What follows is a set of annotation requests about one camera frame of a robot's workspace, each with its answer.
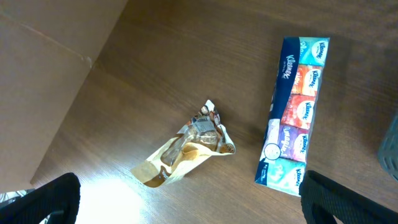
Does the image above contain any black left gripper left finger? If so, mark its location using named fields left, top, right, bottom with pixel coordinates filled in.
left=1, top=172, right=80, bottom=224

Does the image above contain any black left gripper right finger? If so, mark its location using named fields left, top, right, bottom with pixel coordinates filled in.
left=299, top=170, right=397, bottom=224

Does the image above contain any grey plastic lattice basket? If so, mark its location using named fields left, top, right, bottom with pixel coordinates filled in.
left=377, top=113, right=398, bottom=181

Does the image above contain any colourful Kleenex tissue multipack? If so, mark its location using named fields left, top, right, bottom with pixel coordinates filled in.
left=254, top=37, right=330, bottom=196

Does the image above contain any beige brown snack pouch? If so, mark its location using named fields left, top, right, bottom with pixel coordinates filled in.
left=131, top=100, right=236, bottom=188

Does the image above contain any brown cardboard box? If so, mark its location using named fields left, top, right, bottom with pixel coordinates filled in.
left=1, top=0, right=126, bottom=192

